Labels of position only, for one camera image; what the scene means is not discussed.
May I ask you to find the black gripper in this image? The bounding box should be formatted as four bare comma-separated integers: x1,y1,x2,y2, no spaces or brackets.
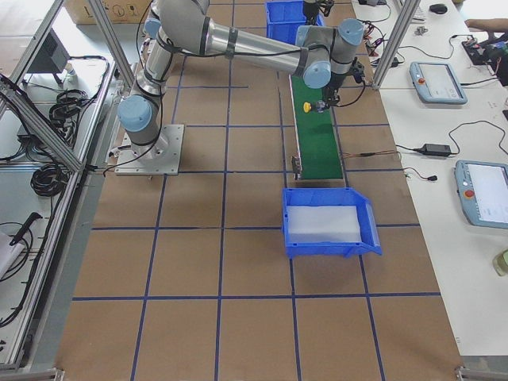
323,73,341,108

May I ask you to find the yellow push button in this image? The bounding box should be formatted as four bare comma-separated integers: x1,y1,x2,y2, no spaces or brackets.
302,100,329,114

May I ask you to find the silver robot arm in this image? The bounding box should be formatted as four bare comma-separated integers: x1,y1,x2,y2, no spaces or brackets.
117,1,364,161
302,0,335,20

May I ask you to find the green conveyor belt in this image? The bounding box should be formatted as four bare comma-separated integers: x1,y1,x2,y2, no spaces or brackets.
290,75,344,180

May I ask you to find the left blue plastic bin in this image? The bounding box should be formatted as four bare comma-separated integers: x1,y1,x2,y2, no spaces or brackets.
264,1,325,44

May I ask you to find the blue plastic bin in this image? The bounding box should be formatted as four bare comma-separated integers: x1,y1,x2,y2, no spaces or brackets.
264,1,325,44
282,187,383,258

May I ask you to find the teach pendant far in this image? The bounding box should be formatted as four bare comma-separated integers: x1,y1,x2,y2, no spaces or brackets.
410,62,468,105

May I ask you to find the teach pendant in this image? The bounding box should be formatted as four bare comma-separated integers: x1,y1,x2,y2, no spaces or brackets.
454,160,508,229
410,62,468,105

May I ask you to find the black power adapter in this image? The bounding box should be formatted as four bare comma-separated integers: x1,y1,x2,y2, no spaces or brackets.
414,143,452,157

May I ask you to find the right blue plastic bin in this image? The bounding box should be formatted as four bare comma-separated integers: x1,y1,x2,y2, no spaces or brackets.
282,187,383,258

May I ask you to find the white foam pad right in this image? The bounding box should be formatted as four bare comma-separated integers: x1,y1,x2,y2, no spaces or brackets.
287,206,361,243

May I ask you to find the teach pendant near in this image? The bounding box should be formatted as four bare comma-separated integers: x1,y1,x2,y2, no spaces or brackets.
454,160,508,229

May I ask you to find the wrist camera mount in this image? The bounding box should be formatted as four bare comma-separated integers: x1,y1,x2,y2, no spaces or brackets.
350,57,364,84

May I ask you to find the red black conveyor wire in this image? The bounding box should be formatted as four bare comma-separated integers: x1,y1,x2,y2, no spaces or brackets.
341,150,400,160

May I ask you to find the aluminium frame post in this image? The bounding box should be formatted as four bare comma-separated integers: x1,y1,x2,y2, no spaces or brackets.
371,0,420,90

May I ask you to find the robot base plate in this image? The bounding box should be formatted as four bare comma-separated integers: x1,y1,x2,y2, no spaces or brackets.
114,124,184,175

